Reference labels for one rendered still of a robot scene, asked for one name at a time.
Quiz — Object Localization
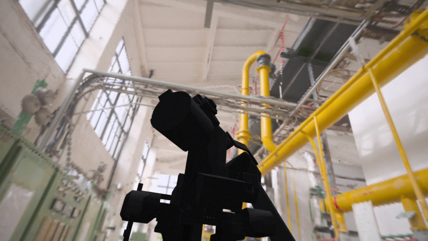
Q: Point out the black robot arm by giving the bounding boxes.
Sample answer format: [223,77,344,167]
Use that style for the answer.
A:
[150,89,296,241]

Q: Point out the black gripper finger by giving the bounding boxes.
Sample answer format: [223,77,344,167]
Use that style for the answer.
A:
[154,223,184,241]
[210,231,246,241]

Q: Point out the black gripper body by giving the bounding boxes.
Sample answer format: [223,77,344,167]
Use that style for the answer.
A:
[120,156,277,238]

